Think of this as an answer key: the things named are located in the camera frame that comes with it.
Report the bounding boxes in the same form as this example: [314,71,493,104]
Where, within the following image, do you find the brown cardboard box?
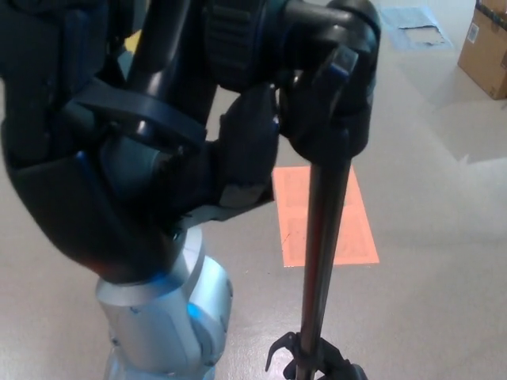
[457,0,507,101]

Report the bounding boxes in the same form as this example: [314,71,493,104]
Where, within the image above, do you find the black telescopic phone stand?
[65,0,383,380]

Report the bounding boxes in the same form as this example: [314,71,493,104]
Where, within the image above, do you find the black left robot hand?
[0,0,287,288]

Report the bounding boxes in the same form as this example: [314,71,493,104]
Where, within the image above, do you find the torn blue sheet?
[378,7,455,51]

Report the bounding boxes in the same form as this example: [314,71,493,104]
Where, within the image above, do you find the orange paper sheet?
[272,165,380,268]

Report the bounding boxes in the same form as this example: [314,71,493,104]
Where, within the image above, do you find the yellow paper sheet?
[125,30,143,55]

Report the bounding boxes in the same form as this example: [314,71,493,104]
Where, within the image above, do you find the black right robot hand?
[314,339,368,380]

